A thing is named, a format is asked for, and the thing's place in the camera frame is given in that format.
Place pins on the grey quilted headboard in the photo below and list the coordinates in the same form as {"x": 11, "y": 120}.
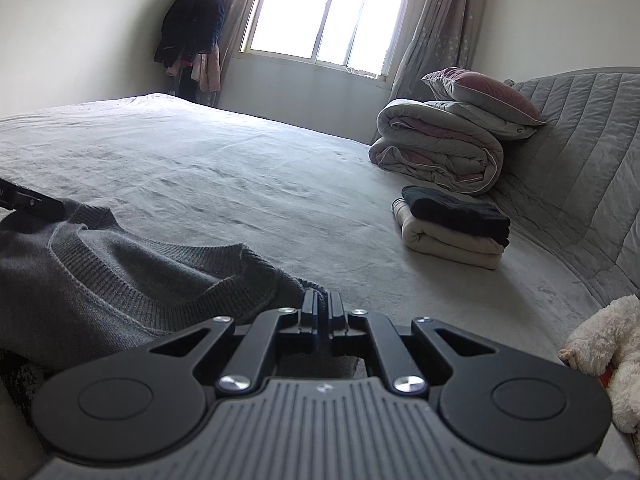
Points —
{"x": 575, "y": 160}

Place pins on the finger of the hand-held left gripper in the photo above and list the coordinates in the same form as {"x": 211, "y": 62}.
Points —
{"x": 35, "y": 204}

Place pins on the folded black garment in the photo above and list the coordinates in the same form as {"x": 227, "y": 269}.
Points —
{"x": 460, "y": 212}

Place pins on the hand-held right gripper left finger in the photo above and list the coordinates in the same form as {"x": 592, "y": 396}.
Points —
{"x": 310, "y": 320}

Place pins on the window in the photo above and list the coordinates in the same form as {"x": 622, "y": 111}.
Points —
{"x": 325, "y": 10}

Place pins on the hanging pink clothes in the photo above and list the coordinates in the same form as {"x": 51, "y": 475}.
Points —
{"x": 210, "y": 70}

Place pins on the grey knitted cat-pattern sweater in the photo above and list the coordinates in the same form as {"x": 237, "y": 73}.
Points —
{"x": 125, "y": 285}

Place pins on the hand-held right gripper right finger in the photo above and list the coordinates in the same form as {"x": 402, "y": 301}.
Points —
{"x": 336, "y": 320}

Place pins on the pink grey pillow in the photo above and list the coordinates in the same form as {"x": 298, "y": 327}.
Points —
{"x": 485, "y": 90}

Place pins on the folded cream garment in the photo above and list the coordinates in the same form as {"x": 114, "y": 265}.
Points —
{"x": 450, "y": 250}

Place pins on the white plush toy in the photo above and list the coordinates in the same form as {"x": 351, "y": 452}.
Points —
{"x": 610, "y": 340}

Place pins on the rolled grey pink quilt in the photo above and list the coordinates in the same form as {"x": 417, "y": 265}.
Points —
{"x": 435, "y": 150}

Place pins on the grey bed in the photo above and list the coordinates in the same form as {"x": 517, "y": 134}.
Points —
{"x": 250, "y": 170}

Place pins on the hanging dark jacket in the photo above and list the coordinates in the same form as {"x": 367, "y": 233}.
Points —
{"x": 192, "y": 20}

